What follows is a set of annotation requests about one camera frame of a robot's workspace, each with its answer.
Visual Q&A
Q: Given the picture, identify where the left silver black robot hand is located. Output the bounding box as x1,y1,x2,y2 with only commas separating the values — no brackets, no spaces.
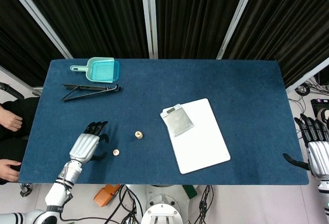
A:
69,121,109,164

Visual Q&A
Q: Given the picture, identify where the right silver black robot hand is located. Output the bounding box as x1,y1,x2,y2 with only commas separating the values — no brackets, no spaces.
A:
282,113,329,181

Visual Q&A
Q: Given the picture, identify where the bystander bare hand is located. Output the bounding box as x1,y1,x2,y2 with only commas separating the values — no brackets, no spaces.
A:
0,104,23,132
0,159,23,183

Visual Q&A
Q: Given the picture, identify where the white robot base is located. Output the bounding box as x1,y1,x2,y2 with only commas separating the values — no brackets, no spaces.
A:
140,184,191,224

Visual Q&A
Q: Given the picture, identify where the bystander black clothing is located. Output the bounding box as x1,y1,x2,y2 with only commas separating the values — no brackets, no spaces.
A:
0,97,41,185

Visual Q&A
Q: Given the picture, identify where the grey caster wheel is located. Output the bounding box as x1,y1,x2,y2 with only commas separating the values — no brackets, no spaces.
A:
20,183,33,198

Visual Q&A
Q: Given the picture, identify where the black chair armrest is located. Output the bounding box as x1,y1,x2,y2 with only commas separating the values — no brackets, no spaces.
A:
0,82,26,100

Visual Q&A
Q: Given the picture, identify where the black device box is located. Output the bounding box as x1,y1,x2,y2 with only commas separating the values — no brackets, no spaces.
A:
310,98,329,122

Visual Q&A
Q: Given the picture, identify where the orange plastic object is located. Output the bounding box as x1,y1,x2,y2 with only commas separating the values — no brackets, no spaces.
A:
94,184,121,208

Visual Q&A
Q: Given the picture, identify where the black folding stand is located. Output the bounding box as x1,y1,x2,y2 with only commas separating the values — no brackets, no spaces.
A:
61,84,122,102

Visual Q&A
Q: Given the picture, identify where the blue translucent plastic tray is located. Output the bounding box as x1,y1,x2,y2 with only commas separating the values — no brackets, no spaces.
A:
90,60,121,82

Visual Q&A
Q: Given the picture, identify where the mint green plastic dustpan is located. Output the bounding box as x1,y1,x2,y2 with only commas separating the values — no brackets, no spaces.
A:
69,57,115,84

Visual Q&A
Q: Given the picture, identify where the black pleated curtain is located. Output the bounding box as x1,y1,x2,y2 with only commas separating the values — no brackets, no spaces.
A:
153,0,249,60
0,0,65,87
16,0,150,60
223,0,329,88

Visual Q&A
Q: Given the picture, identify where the silver digital kitchen scale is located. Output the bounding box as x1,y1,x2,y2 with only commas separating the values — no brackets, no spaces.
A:
160,103,195,138

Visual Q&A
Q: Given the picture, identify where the blue felt table cover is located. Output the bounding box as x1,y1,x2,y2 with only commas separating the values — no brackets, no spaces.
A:
18,59,309,186

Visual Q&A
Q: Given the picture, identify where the dark green object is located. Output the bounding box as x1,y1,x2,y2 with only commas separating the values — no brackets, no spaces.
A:
182,185,198,199

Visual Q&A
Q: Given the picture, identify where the white board with black rim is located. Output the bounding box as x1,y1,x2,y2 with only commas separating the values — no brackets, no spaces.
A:
168,98,231,175

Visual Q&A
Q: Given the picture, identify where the white metal frame post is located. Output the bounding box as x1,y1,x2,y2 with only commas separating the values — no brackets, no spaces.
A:
1,0,75,60
0,66,44,96
286,57,329,92
140,0,159,59
216,0,260,60

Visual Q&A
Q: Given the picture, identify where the black floor cable bundle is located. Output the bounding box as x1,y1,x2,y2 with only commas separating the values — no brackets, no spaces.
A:
295,77,329,98
102,184,144,224
197,184,214,224

